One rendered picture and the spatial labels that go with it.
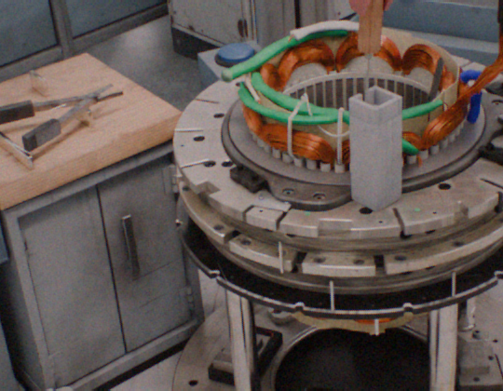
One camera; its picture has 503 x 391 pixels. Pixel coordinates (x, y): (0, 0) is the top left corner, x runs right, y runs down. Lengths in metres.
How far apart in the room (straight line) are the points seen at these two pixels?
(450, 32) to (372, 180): 0.48
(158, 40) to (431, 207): 3.01
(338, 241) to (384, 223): 0.04
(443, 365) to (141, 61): 2.81
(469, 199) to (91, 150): 0.36
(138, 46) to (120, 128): 2.75
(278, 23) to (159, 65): 2.25
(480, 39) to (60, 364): 0.58
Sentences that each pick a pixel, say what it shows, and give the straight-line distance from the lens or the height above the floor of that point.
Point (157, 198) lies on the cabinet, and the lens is 1.09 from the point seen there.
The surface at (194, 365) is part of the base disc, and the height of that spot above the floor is 0.80.
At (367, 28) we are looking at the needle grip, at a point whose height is 1.24.
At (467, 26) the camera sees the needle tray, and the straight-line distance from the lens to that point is 1.26.
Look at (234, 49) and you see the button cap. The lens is 1.22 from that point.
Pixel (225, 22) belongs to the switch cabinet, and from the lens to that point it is 3.40.
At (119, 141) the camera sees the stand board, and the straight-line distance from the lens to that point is 1.02.
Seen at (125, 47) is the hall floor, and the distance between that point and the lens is 3.78.
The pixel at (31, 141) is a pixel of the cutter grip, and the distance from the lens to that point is 0.99.
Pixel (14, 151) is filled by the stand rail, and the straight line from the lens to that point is 1.01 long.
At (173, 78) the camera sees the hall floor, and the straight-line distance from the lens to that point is 3.53.
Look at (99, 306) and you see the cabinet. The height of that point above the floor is 0.88.
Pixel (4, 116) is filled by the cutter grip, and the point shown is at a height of 1.09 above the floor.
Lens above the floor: 1.56
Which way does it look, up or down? 33 degrees down
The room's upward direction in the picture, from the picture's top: 5 degrees counter-clockwise
